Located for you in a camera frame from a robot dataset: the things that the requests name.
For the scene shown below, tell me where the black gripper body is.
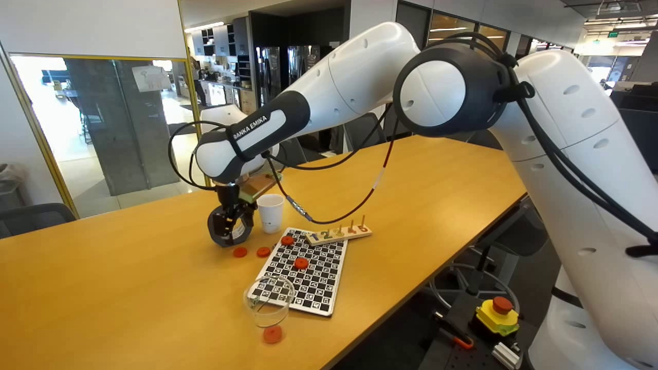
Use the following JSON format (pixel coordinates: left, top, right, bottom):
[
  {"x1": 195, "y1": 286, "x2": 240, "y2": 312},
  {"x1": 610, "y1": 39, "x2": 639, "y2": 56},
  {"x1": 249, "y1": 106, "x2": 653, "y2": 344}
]
[{"x1": 217, "y1": 184, "x2": 243, "y2": 220}]

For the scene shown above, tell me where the orange token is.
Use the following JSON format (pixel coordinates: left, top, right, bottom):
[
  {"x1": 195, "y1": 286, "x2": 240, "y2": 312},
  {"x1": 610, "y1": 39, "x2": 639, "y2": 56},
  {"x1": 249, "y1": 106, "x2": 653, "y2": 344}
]
[
  {"x1": 293, "y1": 257, "x2": 311, "y2": 270},
  {"x1": 264, "y1": 325, "x2": 283, "y2": 345},
  {"x1": 282, "y1": 234, "x2": 295, "y2": 247},
  {"x1": 233, "y1": 247, "x2": 249, "y2": 260}
]

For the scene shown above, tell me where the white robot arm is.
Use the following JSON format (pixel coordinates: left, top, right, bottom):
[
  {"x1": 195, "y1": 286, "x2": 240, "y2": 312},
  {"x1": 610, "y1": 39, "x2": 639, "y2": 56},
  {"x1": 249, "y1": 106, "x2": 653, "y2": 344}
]
[{"x1": 200, "y1": 20, "x2": 658, "y2": 370}]

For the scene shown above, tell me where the white paper cup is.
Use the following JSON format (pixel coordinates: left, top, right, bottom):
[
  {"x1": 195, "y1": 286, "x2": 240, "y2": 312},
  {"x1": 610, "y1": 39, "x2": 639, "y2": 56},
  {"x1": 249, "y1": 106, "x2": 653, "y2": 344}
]
[{"x1": 256, "y1": 193, "x2": 283, "y2": 233}]

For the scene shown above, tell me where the colourless plastic cup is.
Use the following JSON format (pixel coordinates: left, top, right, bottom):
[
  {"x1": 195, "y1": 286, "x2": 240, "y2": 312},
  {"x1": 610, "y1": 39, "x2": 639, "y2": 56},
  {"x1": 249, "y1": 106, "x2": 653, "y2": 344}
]
[{"x1": 245, "y1": 297, "x2": 289, "y2": 344}]

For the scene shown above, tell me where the black tape roll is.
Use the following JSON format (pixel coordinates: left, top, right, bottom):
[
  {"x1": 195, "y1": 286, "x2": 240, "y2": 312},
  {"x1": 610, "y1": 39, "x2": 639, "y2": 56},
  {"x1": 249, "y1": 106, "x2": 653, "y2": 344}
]
[{"x1": 226, "y1": 216, "x2": 245, "y2": 247}]

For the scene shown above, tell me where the checkered marker board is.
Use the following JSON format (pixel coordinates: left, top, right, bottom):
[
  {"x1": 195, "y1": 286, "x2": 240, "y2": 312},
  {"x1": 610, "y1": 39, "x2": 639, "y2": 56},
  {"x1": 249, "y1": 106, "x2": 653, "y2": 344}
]
[{"x1": 247, "y1": 228, "x2": 347, "y2": 316}]

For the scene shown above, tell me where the wooden peg board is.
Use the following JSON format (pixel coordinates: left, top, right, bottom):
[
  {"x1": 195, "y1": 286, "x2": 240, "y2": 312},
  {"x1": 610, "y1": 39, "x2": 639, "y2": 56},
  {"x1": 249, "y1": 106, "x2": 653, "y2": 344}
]
[{"x1": 307, "y1": 220, "x2": 372, "y2": 247}]

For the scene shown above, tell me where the yellow red emergency button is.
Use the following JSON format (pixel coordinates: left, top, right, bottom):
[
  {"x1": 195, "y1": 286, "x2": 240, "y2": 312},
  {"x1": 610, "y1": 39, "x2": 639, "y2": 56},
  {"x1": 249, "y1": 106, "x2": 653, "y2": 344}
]
[{"x1": 474, "y1": 297, "x2": 518, "y2": 338}]

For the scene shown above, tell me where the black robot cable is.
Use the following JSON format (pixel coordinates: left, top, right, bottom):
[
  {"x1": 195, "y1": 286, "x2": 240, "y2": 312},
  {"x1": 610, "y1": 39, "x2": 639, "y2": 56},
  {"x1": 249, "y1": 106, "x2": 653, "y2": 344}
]
[{"x1": 167, "y1": 101, "x2": 399, "y2": 226}]

